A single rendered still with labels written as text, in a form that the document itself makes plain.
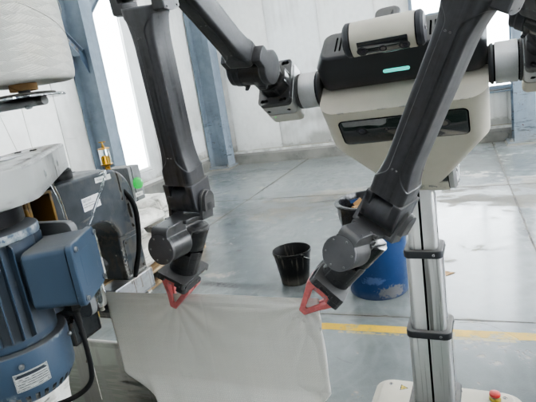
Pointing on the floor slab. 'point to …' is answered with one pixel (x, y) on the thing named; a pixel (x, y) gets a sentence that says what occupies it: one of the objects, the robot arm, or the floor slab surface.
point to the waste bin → (388, 287)
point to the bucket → (293, 262)
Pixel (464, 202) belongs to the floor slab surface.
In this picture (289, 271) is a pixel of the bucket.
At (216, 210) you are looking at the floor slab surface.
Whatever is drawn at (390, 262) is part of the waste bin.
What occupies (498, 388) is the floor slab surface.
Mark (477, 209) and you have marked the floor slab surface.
